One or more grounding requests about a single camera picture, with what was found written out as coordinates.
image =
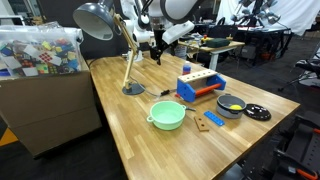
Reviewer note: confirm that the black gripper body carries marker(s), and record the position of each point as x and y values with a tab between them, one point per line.
157	41

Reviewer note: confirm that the black inline lamp switch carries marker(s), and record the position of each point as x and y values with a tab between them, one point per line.
165	92

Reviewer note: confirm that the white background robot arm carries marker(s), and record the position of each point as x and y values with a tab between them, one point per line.
138	33

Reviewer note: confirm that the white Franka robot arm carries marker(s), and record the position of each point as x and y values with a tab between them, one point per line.
173	10

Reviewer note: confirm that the blue wooden toy workbench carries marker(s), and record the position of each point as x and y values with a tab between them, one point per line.
185	90

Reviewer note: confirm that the wooden top background desk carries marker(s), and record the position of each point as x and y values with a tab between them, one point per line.
216	50

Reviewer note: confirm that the dark green case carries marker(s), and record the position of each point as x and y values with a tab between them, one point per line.
216	42

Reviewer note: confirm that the mint green bowl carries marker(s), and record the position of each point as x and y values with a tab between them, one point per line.
166	116

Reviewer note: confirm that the small toy screwdriver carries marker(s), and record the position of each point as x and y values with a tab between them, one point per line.
190	109

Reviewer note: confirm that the black office chair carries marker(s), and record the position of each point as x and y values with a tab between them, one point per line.
221	30

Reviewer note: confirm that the brown wooden block with holes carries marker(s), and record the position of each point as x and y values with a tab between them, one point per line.
201	124

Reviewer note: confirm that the blue strip with holes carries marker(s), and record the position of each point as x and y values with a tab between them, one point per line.
214	118

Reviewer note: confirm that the grey cooking pot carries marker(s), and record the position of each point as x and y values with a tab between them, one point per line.
226	111

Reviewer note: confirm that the yellow lemon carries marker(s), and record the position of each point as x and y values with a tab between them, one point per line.
236	107

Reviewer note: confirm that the black pot lid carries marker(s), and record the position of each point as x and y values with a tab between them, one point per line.
257	112

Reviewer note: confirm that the clear box of puzzle cubes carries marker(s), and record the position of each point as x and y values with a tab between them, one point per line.
40	53

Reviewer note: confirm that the brown cardboard box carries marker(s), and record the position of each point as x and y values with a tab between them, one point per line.
46	110

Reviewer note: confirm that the black perforated breadboard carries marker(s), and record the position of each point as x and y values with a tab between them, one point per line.
300	150

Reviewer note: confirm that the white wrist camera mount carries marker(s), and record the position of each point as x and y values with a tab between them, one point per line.
178	31

